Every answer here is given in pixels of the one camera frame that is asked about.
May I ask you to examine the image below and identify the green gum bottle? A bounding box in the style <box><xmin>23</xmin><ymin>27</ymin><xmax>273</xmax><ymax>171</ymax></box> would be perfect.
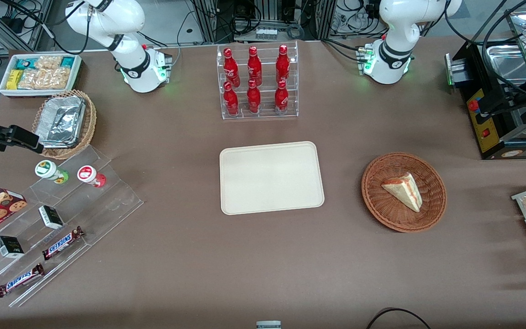
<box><xmin>35</xmin><ymin>160</ymin><xmax>69</xmax><ymax>185</ymax></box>

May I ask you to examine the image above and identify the aluminium foil tray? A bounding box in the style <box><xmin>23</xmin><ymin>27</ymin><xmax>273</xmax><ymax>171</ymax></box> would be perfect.
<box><xmin>35</xmin><ymin>95</ymin><xmax>86</xmax><ymax>149</ymax></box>

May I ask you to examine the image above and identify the red gum bottle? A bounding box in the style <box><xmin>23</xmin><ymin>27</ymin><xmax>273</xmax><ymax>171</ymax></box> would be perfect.
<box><xmin>77</xmin><ymin>165</ymin><xmax>107</xmax><ymax>188</ymax></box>

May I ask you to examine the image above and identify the beige plastic tray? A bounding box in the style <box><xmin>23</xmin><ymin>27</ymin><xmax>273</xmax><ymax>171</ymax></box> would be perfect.
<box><xmin>219</xmin><ymin>141</ymin><xmax>325</xmax><ymax>216</ymax></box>

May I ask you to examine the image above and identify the black sealing machine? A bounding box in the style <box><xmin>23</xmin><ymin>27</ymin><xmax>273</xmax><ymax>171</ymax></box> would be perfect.
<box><xmin>445</xmin><ymin>9</ymin><xmax>526</xmax><ymax>160</ymax></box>

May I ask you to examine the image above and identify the yellow snack pack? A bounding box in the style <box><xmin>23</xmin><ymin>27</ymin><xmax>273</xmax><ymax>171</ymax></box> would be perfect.
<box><xmin>6</xmin><ymin>69</ymin><xmax>24</xmax><ymax>90</ymax></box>

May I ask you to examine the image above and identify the clear cracker bag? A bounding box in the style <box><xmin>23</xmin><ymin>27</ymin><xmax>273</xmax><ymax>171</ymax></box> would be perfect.
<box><xmin>18</xmin><ymin>56</ymin><xmax>71</xmax><ymax>90</ymax></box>

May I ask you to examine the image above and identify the light wicker basket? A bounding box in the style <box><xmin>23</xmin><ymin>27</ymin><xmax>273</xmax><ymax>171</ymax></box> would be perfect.
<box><xmin>32</xmin><ymin>90</ymin><xmax>97</xmax><ymax>160</ymax></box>

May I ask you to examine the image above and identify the white plastic snack bin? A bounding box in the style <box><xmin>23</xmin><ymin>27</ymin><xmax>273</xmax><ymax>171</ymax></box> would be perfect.
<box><xmin>0</xmin><ymin>53</ymin><xmax>83</xmax><ymax>98</ymax></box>

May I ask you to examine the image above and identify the small black box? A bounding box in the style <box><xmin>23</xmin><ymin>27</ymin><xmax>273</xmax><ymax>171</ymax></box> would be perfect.
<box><xmin>0</xmin><ymin>235</ymin><xmax>25</xmax><ymax>259</ymax></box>
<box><xmin>38</xmin><ymin>205</ymin><xmax>64</xmax><ymax>230</ymax></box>

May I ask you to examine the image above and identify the triangular wrapped sandwich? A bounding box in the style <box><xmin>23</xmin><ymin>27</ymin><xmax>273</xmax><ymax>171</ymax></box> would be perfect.
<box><xmin>381</xmin><ymin>172</ymin><xmax>423</xmax><ymax>213</ymax></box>

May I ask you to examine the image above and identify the clear acrylic stepped display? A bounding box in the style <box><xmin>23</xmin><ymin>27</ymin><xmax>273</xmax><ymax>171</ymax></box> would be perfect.
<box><xmin>0</xmin><ymin>145</ymin><xmax>145</xmax><ymax>308</ymax></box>

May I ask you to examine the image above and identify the Snickers chocolate bar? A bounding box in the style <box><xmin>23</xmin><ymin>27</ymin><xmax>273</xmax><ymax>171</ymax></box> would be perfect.
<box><xmin>0</xmin><ymin>263</ymin><xmax>45</xmax><ymax>298</ymax></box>
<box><xmin>42</xmin><ymin>226</ymin><xmax>85</xmax><ymax>261</ymax></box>

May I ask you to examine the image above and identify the round brown wicker basket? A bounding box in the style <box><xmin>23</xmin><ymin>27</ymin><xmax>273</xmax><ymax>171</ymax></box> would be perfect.
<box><xmin>361</xmin><ymin>152</ymin><xmax>447</xmax><ymax>233</ymax></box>

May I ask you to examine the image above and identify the red cola bottle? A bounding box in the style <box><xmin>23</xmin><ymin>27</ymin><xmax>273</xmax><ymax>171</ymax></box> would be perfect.
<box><xmin>247</xmin><ymin>80</ymin><xmax>262</xmax><ymax>114</ymax></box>
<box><xmin>223</xmin><ymin>48</ymin><xmax>240</xmax><ymax>88</ymax></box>
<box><xmin>274</xmin><ymin>80</ymin><xmax>289</xmax><ymax>115</ymax></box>
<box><xmin>223</xmin><ymin>81</ymin><xmax>240</xmax><ymax>117</ymax></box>
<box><xmin>275</xmin><ymin>44</ymin><xmax>290</xmax><ymax>84</ymax></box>
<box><xmin>247</xmin><ymin>46</ymin><xmax>263</xmax><ymax>87</ymax></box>

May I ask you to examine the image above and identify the clear acrylic bottle rack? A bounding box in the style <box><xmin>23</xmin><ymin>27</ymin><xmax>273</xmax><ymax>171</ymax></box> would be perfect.
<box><xmin>216</xmin><ymin>41</ymin><xmax>299</xmax><ymax>121</ymax></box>

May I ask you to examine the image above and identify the black cable loop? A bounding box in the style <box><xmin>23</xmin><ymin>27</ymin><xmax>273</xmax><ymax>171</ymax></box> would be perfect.
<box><xmin>366</xmin><ymin>308</ymin><xmax>432</xmax><ymax>329</ymax></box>

